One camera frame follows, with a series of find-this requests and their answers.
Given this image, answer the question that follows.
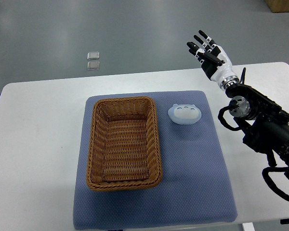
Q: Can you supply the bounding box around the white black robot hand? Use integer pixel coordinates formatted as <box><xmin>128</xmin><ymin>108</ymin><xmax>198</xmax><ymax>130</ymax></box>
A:
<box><xmin>187</xmin><ymin>30</ymin><xmax>239</xmax><ymax>90</ymax></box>

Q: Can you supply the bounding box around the light blue plush toy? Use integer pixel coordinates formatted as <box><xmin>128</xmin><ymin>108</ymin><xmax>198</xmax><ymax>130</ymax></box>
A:
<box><xmin>168</xmin><ymin>104</ymin><xmax>202</xmax><ymax>125</ymax></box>

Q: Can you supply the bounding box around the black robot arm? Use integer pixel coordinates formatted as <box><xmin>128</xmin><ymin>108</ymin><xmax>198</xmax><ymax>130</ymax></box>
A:
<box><xmin>218</xmin><ymin>70</ymin><xmax>289</xmax><ymax>202</ymax></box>

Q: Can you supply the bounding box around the brown wicker basket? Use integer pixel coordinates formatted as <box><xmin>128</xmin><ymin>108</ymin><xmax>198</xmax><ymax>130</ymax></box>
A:
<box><xmin>86</xmin><ymin>96</ymin><xmax>162</xmax><ymax>192</ymax></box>

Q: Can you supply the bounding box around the cardboard box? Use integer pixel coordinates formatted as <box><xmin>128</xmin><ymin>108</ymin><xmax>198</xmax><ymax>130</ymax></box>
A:
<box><xmin>265</xmin><ymin>0</ymin><xmax>289</xmax><ymax>13</ymax></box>

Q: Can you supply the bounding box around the upper silver floor plate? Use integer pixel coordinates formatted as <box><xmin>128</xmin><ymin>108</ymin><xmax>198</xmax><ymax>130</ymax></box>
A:
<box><xmin>87</xmin><ymin>51</ymin><xmax>100</xmax><ymax>60</ymax></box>

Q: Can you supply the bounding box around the silver floor plate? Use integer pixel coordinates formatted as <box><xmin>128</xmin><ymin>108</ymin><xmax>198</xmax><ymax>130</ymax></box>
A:
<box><xmin>87</xmin><ymin>51</ymin><xmax>100</xmax><ymax>60</ymax></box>
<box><xmin>87</xmin><ymin>61</ymin><xmax>100</xmax><ymax>70</ymax></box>

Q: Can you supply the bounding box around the lower silver floor plate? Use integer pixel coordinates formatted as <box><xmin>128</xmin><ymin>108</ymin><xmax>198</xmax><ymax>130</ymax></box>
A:
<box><xmin>87</xmin><ymin>61</ymin><xmax>100</xmax><ymax>70</ymax></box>

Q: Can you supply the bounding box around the blue fabric mat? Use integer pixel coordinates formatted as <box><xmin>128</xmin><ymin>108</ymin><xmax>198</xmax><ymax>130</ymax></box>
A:
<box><xmin>73</xmin><ymin>91</ymin><xmax>237</xmax><ymax>230</ymax></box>

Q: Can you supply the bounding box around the white table leg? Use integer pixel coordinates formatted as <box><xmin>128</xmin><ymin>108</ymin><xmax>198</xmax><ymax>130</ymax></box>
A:
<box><xmin>242</xmin><ymin>222</ymin><xmax>255</xmax><ymax>231</ymax></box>

